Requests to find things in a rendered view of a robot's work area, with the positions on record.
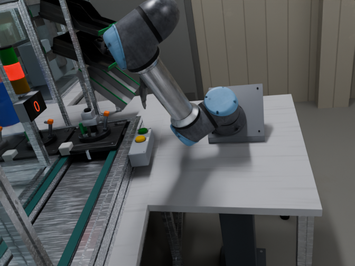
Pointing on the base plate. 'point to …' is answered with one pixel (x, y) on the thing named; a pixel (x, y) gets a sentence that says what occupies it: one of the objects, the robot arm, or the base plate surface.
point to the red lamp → (14, 71)
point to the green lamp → (8, 56)
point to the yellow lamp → (20, 85)
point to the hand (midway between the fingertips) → (159, 104)
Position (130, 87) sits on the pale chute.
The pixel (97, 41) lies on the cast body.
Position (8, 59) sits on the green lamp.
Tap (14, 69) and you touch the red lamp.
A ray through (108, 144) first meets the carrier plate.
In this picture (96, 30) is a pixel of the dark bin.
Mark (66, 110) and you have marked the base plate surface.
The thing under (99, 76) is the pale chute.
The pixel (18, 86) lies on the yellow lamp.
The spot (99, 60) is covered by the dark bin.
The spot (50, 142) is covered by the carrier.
